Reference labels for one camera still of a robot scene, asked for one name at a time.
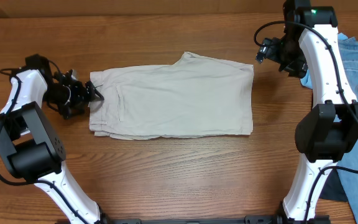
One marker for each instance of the light blue shirt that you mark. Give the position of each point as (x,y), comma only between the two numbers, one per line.
(306,80)

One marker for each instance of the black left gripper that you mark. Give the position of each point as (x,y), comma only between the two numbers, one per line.
(81,98)

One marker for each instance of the dark navy garment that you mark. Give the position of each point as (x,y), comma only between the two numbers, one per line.
(333,189)

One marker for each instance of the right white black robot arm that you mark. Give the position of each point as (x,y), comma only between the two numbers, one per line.
(310,46)

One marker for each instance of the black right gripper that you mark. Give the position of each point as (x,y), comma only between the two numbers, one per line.
(298,68)

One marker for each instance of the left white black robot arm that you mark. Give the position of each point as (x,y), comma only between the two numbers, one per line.
(31,153)

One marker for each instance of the beige shorts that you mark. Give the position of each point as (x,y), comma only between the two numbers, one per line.
(196,96)

